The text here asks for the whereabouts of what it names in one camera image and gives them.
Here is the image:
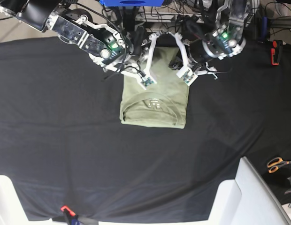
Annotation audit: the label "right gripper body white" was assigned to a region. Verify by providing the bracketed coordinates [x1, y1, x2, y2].
[102, 32, 166, 91]

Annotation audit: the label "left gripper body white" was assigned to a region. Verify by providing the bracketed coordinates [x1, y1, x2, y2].
[168, 32, 218, 86]

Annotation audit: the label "light green T-shirt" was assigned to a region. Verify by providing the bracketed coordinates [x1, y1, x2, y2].
[120, 47, 189, 129]

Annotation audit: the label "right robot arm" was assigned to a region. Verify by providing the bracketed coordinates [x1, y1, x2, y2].
[0, 0, 158, 89]

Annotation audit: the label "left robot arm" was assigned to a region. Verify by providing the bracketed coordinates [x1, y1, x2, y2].
[169, 0, 251, 86]

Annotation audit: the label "white power strip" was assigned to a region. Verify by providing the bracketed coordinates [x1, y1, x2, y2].
[135, 11, 204, 23]

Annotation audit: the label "black stand pole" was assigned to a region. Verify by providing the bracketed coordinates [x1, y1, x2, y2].
[122, 6, 139, 32]

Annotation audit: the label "blue box on stand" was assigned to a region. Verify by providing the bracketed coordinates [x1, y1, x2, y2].
[99, 0, 164, 7]

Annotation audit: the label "red black clamp right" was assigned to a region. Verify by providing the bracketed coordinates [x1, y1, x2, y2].
[271, 40, 283, 66]

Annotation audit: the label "red black clamp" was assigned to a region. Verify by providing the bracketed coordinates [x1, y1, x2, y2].
[271, 40, 283, 66]
[61, 205, 80, 225]

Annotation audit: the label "black table cloth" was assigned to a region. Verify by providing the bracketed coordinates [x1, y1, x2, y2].
[0, 37, 291, 223]

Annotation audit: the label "white bin right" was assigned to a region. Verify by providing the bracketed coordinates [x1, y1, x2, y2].
[208, 157, 291, 225]

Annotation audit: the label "white bin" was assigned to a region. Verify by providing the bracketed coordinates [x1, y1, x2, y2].
[208, 157, 291, 225]
[0, 175, 29, 225]

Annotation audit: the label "red black clamp bottom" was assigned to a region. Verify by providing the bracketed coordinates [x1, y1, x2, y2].
[61, 205, 80, 225]

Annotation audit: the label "white bin left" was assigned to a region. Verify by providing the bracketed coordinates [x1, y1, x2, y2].
[0, 175, 29, 225]

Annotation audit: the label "blue clamp on frame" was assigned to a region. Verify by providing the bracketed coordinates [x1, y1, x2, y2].
[257, 16, 268, 42]

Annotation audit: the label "orange handled scissors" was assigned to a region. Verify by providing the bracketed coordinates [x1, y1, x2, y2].
[267, 157, 291, 173]

